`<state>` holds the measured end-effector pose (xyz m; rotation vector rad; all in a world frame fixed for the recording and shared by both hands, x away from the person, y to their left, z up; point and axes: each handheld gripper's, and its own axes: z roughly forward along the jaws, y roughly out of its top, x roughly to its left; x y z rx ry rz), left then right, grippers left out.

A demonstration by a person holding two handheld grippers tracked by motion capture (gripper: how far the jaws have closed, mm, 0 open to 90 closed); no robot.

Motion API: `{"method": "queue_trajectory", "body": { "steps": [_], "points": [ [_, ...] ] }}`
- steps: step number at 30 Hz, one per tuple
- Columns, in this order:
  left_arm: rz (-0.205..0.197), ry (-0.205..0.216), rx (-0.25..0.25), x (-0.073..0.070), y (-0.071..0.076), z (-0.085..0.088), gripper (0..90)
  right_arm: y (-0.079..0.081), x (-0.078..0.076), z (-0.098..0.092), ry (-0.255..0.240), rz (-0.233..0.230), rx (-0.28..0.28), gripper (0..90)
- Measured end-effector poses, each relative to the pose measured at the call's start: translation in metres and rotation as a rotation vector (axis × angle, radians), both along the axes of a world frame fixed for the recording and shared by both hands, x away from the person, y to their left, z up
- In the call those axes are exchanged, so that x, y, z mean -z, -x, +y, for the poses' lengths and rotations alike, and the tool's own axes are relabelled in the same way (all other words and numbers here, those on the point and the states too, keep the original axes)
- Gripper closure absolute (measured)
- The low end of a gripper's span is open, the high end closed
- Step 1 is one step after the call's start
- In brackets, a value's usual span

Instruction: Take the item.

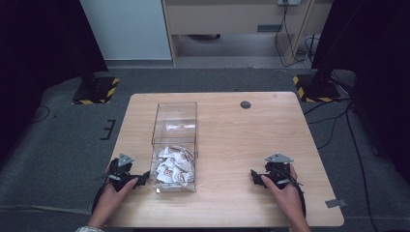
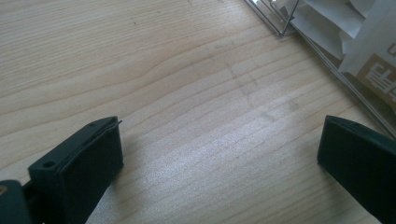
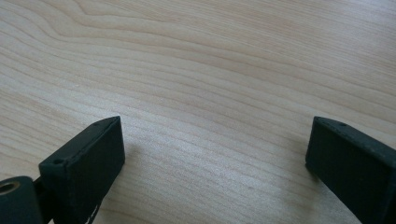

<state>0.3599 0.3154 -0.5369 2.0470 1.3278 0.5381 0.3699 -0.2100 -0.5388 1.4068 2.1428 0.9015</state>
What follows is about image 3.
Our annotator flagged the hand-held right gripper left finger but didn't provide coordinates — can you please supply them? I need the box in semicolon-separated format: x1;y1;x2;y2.
38;115;126;224

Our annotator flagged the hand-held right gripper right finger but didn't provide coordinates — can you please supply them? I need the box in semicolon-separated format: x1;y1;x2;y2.
304;116;396;224

